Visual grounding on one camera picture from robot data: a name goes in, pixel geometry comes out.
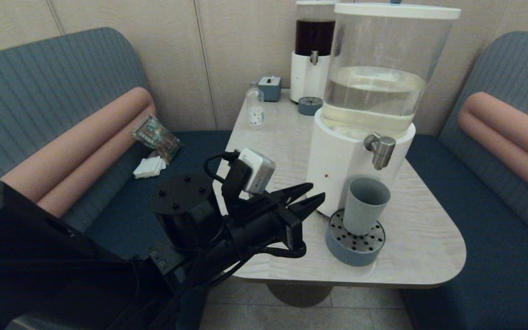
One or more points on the blue tissue box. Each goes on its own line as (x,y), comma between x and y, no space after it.
(271,90)

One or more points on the small clear glass bottle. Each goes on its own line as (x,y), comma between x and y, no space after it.
(255,117)

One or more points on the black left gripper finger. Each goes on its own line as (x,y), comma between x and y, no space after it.
(310,204)
(291,190)

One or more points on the large steel dispenser tap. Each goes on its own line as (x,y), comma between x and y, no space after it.
(384,149)

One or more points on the large blue perforated drip tray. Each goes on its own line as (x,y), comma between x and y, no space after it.
(353,254)

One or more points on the white folded napkin stack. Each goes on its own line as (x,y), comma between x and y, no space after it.
(148,167)

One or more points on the blue ribbed booth bench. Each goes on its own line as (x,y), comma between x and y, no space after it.
(497,256)
(30,91)

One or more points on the small blue perforated drip tray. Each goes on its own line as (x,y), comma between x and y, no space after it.
(309,108)

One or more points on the clear plastic snack packet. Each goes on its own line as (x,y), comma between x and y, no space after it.
(154,135)

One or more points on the pink bolster cushion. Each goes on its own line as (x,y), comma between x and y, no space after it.
(85,146)
(507,133)

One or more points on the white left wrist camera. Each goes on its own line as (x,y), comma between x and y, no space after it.
(257,174)

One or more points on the light grey plastic cup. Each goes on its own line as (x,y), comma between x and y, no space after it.
(365,208)

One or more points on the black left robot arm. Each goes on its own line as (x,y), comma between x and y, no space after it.
(62,266)

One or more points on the large clear water dispenser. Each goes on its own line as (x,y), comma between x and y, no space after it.
(337,165)

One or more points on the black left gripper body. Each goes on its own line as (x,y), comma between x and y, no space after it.
(259,224)

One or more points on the dark drink dispenser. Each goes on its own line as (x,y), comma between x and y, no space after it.
(305,78)

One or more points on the small steel dispenser tap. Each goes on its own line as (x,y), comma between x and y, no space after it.
(313,57)

